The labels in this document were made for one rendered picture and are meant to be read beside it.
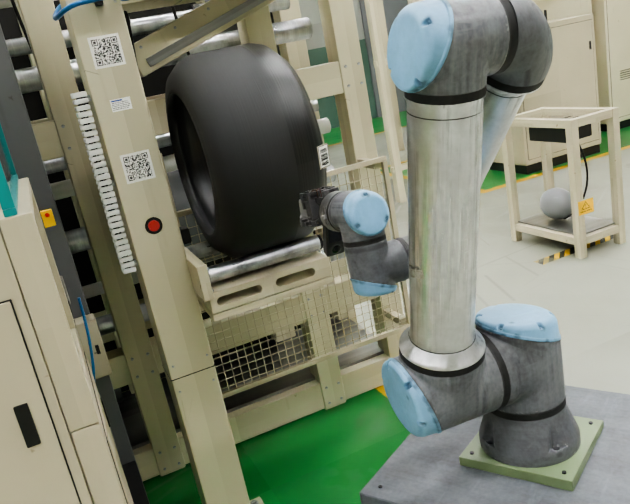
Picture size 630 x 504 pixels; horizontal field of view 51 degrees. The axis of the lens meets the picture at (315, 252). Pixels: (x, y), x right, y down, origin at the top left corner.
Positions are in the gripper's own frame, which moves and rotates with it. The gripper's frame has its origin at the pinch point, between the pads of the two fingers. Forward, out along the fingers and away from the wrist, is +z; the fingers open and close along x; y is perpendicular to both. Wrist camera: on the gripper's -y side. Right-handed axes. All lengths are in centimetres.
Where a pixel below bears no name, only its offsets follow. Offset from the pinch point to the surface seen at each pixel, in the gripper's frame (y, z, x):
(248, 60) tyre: 41.7, 12.2, 0.7
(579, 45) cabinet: 40, 318, -403
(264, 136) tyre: 22.0, 2.0, 4.9
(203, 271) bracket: -7.5, 14.4, 25.9
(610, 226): -72, 142, -233
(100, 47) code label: 52, 18, 35
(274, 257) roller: -10.2, 18.4, 5.3
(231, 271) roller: -10.4, 18.5, 17.9
